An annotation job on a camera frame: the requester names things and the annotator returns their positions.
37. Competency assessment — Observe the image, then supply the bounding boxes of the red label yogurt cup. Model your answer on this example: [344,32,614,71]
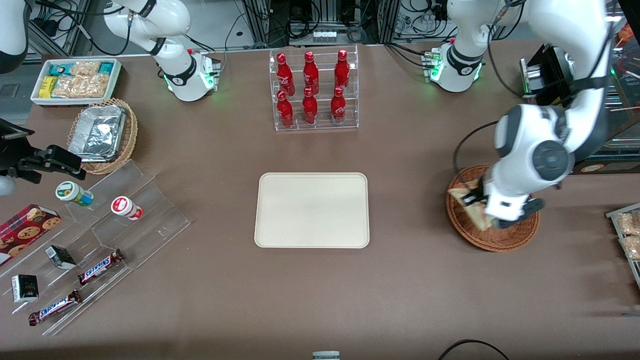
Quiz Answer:
[110,196,145,221]

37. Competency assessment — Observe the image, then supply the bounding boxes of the round brown wicker basket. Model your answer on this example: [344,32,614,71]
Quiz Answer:
[446,164,541,252]

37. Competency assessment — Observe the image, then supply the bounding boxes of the aluminium foil container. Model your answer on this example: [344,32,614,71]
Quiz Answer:
[68,104,127,162]

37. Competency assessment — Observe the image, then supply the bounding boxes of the cream rectangular tray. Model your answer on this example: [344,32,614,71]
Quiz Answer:
[254,172,370,249]

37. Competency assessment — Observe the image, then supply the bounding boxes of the black floor cable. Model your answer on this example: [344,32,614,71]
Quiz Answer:
[438,339,511,360]

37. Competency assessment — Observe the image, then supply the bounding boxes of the green label yogurt cup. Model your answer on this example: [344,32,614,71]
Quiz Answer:
[55,181,95,208]

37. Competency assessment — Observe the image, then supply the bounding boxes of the red cola bottle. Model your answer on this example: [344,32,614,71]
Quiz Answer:
[302,51,320,96]
[330,86,347,126]
[334,49,351,91]
[276,90,295,129]
[302,87,319,126]
[276,53,296,97]

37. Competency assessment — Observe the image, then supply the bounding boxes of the clear acrylic stepped display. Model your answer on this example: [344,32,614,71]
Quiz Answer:
[0,159,192,337]

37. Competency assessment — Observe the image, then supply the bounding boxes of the light tan wicker basket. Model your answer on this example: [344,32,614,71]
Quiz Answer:
[67,98,139,175]

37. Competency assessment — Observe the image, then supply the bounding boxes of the small black box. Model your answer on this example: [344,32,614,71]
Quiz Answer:
[11,274,40,304]
[45,245,77,271]

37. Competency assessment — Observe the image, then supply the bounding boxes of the white plastic snack bin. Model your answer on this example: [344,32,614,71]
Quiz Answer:
[30,58,123,107]

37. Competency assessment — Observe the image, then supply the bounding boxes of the clear acrylic bottle rack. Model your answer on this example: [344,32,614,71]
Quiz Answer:
[269,45,360,132]

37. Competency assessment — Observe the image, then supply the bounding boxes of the clear fried snack bag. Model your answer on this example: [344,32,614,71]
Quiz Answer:
[620,235,640,261]
[616,211,640,237]

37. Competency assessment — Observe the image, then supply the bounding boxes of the red cookie box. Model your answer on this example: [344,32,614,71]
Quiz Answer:
[0,203,62,267]

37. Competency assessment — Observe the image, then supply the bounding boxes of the triangular sandwich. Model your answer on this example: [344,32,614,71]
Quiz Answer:
[447,182,495,231]

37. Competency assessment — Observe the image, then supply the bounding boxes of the large clear snack bag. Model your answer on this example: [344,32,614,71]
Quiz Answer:
[52,74,110,99]

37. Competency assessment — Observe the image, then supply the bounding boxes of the snickers chocolate bar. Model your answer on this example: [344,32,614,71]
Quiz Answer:
[28,289,83,327]
[77,248,125,286]

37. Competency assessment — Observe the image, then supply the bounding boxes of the metal tray with snacks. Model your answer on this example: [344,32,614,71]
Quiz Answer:
[605,202,640,290]

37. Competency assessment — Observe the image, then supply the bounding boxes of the black food warmer case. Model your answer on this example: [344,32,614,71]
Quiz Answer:
[519,7,640,176]

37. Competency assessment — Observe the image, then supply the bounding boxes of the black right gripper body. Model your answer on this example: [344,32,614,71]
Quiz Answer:
[0,118,36,177]

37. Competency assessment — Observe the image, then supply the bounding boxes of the small clear snack bag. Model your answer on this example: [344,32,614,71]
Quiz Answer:
[70,60,101,77]

